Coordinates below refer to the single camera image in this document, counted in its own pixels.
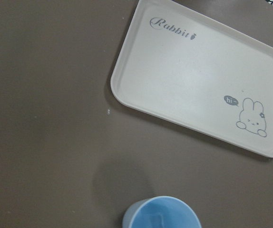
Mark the light blue plastic cup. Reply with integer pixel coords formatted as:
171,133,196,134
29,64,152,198
122,196,202,228

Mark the cream rabbit tray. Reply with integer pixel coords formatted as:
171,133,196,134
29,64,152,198
110,0,273,158

